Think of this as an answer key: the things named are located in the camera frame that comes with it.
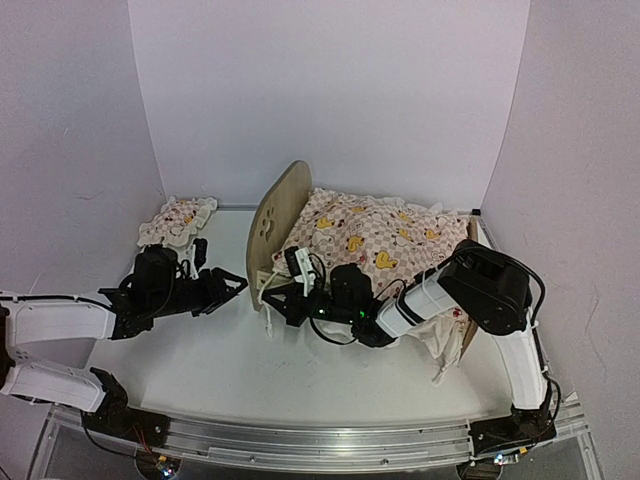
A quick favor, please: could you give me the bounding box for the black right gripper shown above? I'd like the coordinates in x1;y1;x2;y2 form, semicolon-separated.
263;279;357;327

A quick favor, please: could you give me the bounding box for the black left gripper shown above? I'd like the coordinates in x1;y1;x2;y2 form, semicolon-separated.
148;267;247;318

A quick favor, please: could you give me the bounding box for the duck print bed cushion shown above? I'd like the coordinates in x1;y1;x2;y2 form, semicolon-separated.
269;187;474;386

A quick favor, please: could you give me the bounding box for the small duck print pillow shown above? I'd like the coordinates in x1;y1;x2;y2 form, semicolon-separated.
137;196;218;248

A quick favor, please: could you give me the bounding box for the wooden pet bed frame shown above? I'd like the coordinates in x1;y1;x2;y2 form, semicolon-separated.
244;159;484;361

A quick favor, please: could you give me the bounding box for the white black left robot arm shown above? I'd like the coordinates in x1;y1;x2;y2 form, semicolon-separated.
1;245;248;447

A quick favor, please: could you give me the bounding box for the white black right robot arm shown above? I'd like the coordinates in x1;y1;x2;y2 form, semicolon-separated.
258;239;561;456

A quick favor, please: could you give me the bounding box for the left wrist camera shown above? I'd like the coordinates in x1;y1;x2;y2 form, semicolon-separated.
187;238;208;278

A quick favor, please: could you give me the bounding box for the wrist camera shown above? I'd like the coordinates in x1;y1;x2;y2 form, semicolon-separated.
284;246;320;298
187;238;208;278

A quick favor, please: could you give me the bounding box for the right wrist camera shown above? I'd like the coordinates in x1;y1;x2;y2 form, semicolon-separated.
284;246;320;298

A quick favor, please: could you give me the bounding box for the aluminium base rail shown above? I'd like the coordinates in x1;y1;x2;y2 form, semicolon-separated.
50;399;592;474

